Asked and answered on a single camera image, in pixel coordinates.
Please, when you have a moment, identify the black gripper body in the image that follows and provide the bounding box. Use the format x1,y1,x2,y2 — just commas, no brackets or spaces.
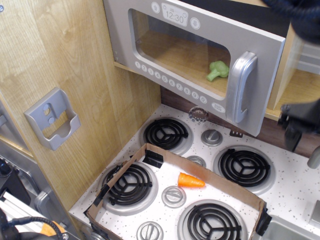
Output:
277,99,320,133

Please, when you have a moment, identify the orange toy carrot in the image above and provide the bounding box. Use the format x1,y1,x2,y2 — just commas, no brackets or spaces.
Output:
177,172,206,188

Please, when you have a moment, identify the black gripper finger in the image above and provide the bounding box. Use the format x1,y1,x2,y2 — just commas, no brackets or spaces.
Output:
284,126,302,152

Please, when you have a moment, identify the orange object bottom left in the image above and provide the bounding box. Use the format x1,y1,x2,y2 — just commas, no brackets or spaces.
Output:
40,221,66,237

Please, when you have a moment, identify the grey oven door handle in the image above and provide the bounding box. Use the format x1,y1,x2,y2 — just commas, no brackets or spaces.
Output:
34,191,53,218

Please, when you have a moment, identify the grey toy faucet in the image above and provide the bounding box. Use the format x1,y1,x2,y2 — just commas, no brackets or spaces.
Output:
307,146,320,169

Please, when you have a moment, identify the small grey stove knob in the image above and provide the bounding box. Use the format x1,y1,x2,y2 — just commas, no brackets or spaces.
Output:
187,155,207,168

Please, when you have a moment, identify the green toy broccoli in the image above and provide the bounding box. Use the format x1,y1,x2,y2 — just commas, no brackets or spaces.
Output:
206,60,230,82

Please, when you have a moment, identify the grey front stove knob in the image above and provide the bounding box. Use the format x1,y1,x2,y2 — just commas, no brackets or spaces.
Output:
136,221,164,240

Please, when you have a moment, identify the back right stove burner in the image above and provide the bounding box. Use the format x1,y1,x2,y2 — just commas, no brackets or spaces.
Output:
212,145,276,195

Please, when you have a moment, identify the black braided cable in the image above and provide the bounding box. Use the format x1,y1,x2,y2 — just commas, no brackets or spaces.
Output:
0,208,63,240

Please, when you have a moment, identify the grey toy sink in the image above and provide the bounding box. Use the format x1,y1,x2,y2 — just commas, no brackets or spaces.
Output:
261,215,320,240

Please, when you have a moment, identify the hanging toy spatula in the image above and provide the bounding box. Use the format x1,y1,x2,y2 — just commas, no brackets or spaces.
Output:
229,129,244,138

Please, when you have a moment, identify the grey centre stove knob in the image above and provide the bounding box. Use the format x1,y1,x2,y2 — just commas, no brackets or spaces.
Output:
161,186,187,209

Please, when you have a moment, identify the front left stove burner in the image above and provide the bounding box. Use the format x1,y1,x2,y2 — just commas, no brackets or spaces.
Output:
103,162,159,216

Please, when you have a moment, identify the front right stove burner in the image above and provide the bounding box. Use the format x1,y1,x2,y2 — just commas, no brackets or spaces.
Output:
177,199,249,240

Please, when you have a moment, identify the brown cardboard tray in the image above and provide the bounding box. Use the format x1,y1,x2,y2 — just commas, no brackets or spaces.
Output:
85,143,272,240

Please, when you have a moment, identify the grey toy microwave door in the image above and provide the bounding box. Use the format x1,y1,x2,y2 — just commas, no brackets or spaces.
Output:
103,0,286,136

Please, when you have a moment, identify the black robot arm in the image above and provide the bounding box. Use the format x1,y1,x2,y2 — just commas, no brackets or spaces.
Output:
264,0,320,152

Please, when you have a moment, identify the grey back stove knob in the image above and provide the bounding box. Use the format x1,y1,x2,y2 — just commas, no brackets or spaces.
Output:
201,129,223,147

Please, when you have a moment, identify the grey wall phone holder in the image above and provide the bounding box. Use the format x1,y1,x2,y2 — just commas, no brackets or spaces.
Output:
24,87,81,151

